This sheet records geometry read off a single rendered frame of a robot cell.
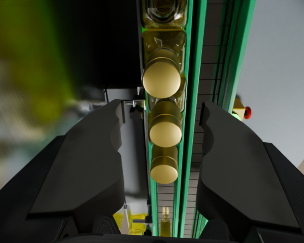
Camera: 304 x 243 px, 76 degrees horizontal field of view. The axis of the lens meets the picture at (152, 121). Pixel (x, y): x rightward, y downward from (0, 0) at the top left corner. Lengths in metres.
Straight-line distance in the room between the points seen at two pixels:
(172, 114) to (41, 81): 0.13
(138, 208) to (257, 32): 0.70
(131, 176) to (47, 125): 0.49
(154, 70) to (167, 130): 0.06
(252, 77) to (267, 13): 0.17
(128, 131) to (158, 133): 0.36
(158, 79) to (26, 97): 0.12
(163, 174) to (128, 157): 0.39
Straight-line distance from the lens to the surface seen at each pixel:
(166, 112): 0.21
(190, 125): 0.43
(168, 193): 0.73
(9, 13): 0.21
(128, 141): 0.58
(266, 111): 0.73
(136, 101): 0.40
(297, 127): 0.82
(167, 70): 0.17
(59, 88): 0.25
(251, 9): 0.38
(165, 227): 0.92
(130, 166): 0.65
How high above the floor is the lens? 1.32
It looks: 57 degrees down
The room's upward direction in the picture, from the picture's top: 173 degrees counter-clockwise
